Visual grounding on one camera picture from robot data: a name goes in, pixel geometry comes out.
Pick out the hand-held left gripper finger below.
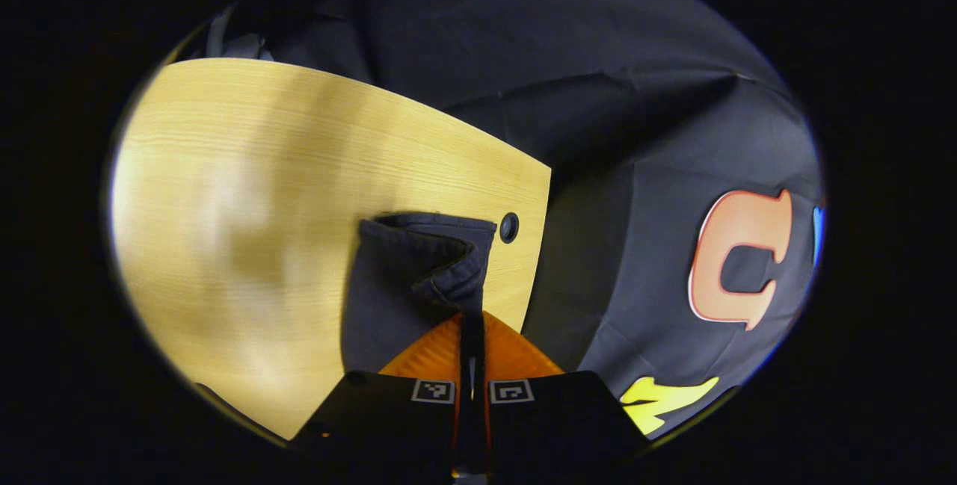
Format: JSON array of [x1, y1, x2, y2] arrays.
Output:
[[473, 311, 649, 480], [290, 312, 473, 480]]

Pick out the black jeans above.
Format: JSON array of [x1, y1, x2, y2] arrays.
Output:
[[340, 212, 498, 374]]

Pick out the black backdrop cloth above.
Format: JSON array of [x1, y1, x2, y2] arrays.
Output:
[[179, 0, 823, 437]]

